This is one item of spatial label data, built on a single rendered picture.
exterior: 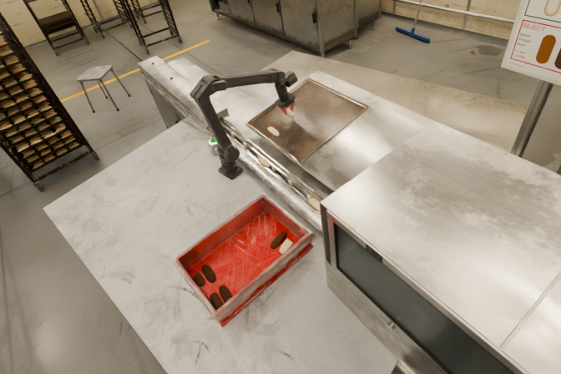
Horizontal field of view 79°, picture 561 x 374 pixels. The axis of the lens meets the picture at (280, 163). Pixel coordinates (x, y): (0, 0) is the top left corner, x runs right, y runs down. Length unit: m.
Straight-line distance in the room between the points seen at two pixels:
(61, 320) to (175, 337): 1.53
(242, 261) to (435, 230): 0.82
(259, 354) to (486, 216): 0.82
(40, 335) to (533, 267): 2.69
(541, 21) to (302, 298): 1.29
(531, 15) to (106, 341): 2.69
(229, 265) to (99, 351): 1.30
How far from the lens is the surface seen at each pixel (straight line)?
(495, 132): 2.09
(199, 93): 1.55
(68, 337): 2.75
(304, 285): 1.37
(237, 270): 1.45
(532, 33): 1.59
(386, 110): 1.87
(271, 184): 1.66
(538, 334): 0.86
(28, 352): 2.87
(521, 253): 0.95
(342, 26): 4.64
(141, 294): 1.56
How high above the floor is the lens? 2.03
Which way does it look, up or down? 42 degrees down
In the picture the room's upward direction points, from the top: 11 degrees counter-clockwise
